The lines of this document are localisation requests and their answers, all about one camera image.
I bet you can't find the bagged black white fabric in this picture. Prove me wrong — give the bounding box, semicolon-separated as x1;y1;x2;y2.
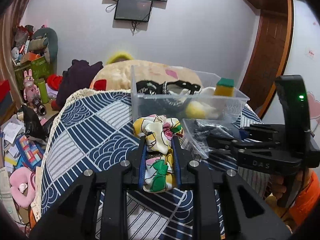
182;119;241;159

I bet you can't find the floral fabric scrunchie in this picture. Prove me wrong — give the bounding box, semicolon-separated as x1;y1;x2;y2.
133;114;184;193

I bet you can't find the yellow green sponge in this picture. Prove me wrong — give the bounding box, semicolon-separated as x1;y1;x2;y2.
214;77;234;97

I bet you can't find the person's right hand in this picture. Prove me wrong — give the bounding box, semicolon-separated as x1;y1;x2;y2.
270;168;312;201

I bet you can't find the yellow fuzzy ball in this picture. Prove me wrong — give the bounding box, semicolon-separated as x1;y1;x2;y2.
184;101;206;119

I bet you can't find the blue white patterned tablecloth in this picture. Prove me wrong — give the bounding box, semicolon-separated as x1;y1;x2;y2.
39;88;273;240

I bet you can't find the white cloth in bin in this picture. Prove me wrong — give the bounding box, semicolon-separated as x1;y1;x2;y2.
199;87;225;120

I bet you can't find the clear plastic storage bin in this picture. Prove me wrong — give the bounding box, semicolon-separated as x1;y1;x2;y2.
131;70;249;123

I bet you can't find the dark purple garment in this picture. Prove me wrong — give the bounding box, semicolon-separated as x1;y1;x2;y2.
52;59;103;111

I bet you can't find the colourful striped box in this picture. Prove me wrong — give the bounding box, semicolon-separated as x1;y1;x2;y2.
15;135;44;171

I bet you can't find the yellow fuzzy hoop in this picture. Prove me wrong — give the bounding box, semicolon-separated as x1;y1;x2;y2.
106;51;134;64

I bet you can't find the pink plush toy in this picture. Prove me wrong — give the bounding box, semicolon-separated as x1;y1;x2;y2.
9;167;35;209

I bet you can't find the red fabric item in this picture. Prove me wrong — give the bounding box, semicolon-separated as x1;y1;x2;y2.
47;74;63;91

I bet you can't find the green bottle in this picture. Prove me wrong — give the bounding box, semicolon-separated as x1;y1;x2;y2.
37;78;49;104

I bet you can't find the pink rabbit toy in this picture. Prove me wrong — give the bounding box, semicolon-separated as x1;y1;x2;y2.
23;69;40;103

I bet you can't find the green cardboard box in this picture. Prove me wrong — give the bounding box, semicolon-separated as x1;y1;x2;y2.
14;56;54;90

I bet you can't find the brown wooden door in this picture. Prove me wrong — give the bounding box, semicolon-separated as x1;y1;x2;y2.
240;0;293;117

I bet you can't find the red box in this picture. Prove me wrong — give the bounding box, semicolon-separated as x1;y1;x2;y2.
0;80;10;102

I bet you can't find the teal neck pillow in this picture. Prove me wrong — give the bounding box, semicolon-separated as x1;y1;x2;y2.
28;28;58;63

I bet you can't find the small black wall monitor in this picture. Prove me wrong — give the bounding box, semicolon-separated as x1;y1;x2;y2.
114;0;153;22

